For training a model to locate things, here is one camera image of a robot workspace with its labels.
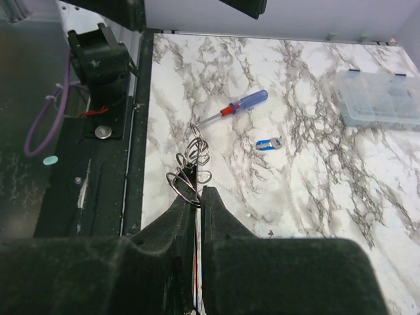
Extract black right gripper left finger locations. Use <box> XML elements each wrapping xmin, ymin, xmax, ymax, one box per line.
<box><xmin>0</xmin><ymin>193</ymin><xmax>198</xmax><ymax>315</ymax></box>

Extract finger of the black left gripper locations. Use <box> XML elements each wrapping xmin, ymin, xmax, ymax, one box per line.
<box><xmin>220</xmin><ymin>0</ymin><xmax>267</xmax><ymax>20</ymax></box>

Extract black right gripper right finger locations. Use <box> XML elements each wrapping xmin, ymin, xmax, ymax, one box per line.
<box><xmin>201</xmin><ymin>186</ymin><xmax>388</xmax><ymax>314</ymax></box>

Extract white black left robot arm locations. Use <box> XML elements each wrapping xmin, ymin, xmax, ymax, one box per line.
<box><xmin>56</xmin><ymin>1</ymin><xmax>146</xmax><ymax>105</ymax></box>

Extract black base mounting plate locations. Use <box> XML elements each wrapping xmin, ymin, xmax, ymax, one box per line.
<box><xmin>33</xmin><ymin>29</ymin><xmax>156</xmax><ymax>238</ymax></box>

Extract clear plastic organizer box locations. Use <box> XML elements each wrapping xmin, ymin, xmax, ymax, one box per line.
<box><xmin>332</xmin><ymin>70</ymin><xmax>419</xmax><ymax>131</ymax></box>

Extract blue handled screwdriver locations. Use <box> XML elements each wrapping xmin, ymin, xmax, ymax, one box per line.
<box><xmin>196</xmin><ymin>90</ymin><xmax>268</xmax><ymax>127</ymax></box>

